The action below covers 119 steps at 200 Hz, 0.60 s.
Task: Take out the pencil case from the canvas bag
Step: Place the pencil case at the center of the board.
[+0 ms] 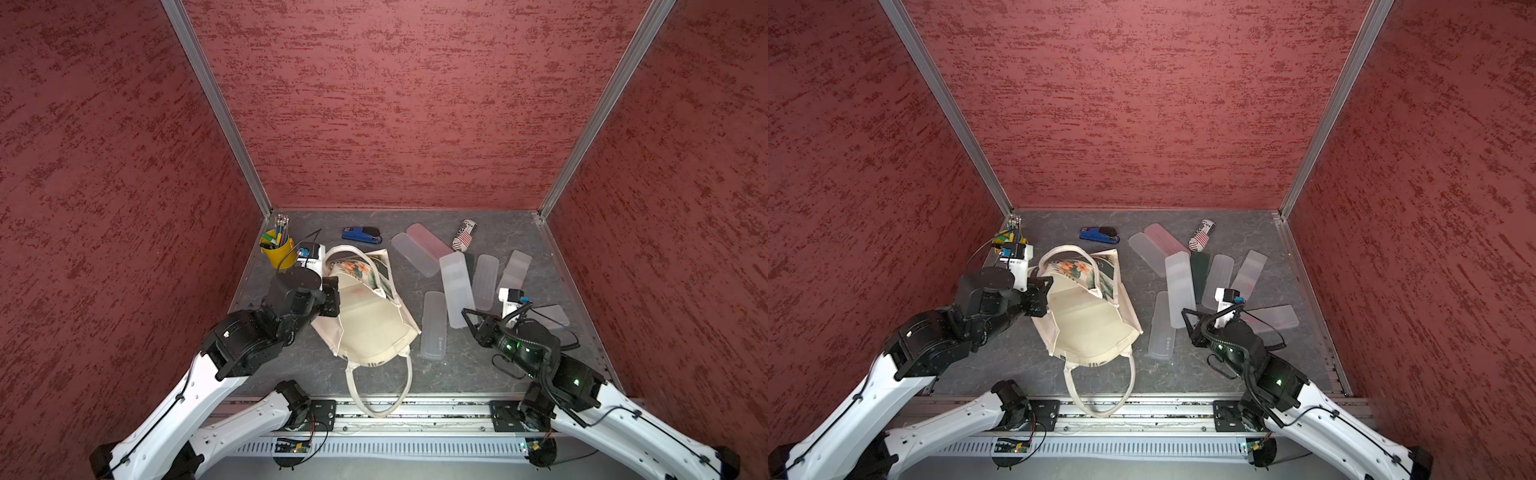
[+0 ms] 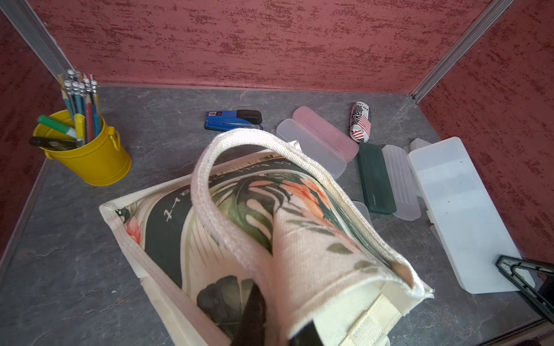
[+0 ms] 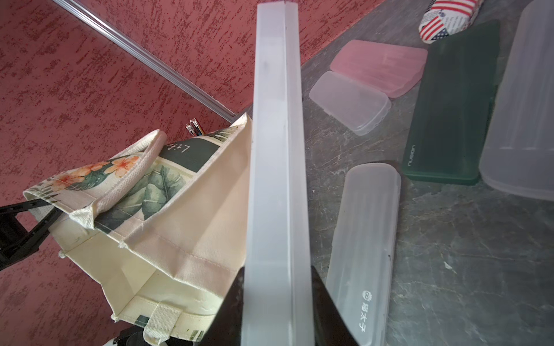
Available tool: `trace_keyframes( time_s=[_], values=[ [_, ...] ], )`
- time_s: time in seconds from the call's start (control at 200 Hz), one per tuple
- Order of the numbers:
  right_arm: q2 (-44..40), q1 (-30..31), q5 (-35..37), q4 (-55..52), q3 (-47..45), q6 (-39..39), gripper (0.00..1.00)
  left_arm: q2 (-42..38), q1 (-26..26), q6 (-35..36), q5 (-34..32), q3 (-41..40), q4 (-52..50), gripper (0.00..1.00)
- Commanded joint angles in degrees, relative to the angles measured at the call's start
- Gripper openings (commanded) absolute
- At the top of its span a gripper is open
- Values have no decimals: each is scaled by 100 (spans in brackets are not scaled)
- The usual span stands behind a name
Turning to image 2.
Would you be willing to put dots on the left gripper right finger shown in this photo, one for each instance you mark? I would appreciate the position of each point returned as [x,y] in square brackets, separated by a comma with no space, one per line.
[307,336]

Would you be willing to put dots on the pink pencil case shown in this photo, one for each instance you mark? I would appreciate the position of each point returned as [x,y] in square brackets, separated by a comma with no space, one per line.
[336,140]

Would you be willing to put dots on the corner aluminium post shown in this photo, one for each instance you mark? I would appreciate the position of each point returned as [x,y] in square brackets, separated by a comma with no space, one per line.
[483,22]
[25,20]

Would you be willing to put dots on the left corner aluminium post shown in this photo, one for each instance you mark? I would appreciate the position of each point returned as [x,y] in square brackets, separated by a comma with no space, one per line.
[25,20]

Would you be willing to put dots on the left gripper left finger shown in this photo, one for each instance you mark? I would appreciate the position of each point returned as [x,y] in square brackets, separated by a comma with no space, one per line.
[251,331]

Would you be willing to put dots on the right corner aluminium post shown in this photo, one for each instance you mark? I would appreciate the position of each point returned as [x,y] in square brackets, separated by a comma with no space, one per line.
[483,22]

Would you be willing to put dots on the blue black stapler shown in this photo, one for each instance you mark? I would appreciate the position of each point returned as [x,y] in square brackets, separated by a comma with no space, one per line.
[227,120]

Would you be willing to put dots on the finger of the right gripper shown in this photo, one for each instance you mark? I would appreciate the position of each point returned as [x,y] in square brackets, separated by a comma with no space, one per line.
[533,279]

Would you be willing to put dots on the green pencil case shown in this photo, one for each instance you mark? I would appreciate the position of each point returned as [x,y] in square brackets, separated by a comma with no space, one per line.
[378,195]

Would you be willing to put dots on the flag pattern can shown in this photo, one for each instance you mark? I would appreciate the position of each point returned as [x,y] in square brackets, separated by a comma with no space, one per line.
[360,122]

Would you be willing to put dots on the floral canvas tote bag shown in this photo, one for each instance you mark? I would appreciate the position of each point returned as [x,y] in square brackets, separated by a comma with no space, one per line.
[257,210]

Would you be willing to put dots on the large white pencil case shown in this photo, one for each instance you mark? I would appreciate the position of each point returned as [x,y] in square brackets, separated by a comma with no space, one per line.
[468,225]

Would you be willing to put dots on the yellow pen cup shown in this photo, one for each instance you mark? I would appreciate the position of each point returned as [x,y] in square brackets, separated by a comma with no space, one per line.
[79,137]

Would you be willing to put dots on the clear ribbed pencil case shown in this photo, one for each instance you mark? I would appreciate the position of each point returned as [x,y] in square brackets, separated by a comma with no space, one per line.
[402,184]

